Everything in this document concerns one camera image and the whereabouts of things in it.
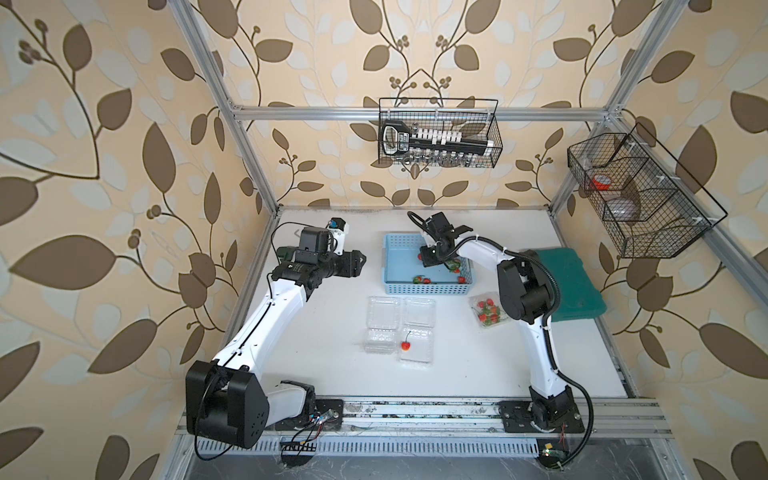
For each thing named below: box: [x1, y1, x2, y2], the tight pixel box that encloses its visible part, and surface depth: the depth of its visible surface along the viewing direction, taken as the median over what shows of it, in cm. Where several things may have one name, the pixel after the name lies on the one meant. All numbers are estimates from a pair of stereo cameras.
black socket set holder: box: [382, 121, 495, 164], surface depth 86 cm
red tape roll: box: [590, 178, 611, 191], surface depth 84 cm
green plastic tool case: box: [536, 248, 607, 322], surface depth 92 cm
